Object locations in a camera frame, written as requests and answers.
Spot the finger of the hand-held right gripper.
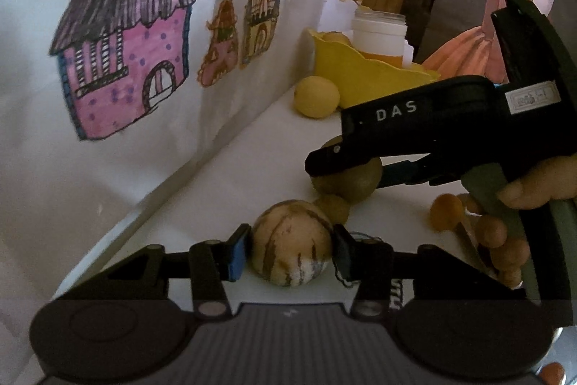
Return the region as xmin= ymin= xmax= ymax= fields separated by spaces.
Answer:
xmin=305 ymin=140 xmax=434 ymax=188
xmin=380 ymin=157 xmax=466 ymax=189

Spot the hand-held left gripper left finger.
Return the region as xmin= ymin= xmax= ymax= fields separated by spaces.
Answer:
xmin=54 ymin=224 xmax=252 ymax=318

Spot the white printed table mat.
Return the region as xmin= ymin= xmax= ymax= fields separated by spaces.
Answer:
xmin=54 ymin=85 xmax=501 ymax=309

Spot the white jar with orange band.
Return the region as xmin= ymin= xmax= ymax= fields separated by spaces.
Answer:
xmin=351 ymin=5 xmax=409 ymax=68

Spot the yellow lemon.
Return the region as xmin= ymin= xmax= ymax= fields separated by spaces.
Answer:
xmin=293 ymin=75 xmax=342 ymax=120

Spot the brown longan bunch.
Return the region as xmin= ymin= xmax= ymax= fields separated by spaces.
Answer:
xmin=429 ymin=192 xmax=531 ymax=289

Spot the round striped melon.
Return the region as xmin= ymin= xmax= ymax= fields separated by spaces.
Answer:
xmin=251 ymin=198 xmax=335 ymax=289

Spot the house drawings paper sheet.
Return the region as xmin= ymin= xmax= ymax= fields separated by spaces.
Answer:
xmin=0 ymin=0 xmax=349 ymax=205

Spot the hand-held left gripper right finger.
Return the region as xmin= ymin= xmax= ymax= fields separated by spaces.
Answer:
xmin=332 ymin=223 xmax=528 ymax=316

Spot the orange dress figure wall poster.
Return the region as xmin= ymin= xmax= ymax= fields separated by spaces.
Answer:
xmin=419 ymin=0 xmax=577 ymax=90

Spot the yellow fruit in bowl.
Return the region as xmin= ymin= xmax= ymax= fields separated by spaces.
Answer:
xmin=322 ymin=31 xmax=353 ymax=48

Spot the large green kiwi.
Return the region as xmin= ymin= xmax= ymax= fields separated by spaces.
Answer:
xmin=310 ymin=135 xmax=384 ymax=204

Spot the yellow plastic bowl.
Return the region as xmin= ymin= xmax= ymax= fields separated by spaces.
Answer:
xmin=308 ymin=28 xmax=442 ymax=110

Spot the person's right hand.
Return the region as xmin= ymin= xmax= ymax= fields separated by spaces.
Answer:
xmin=497 ymin=156 xmax=577 ymax=211

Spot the small green kiwi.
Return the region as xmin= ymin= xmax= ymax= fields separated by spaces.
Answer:
xmin=313 ymin=194 xmax=351 ymax=226

